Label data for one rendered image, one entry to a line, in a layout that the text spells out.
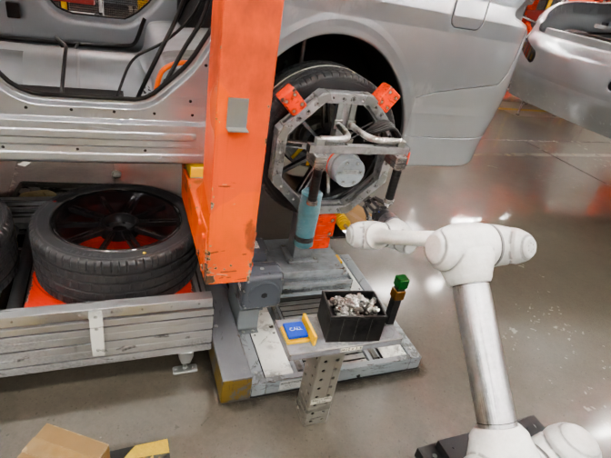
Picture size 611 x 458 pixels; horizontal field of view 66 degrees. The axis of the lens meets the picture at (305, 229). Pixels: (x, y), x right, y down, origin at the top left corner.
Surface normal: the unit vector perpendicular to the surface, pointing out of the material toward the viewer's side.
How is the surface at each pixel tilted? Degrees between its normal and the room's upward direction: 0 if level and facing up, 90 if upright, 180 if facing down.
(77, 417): 0
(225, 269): 90
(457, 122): 90
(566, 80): 88
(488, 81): 90
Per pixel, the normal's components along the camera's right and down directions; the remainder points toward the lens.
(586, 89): -0.88, 0.07
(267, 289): 0.33, 0.52
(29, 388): 0.16, -0.85
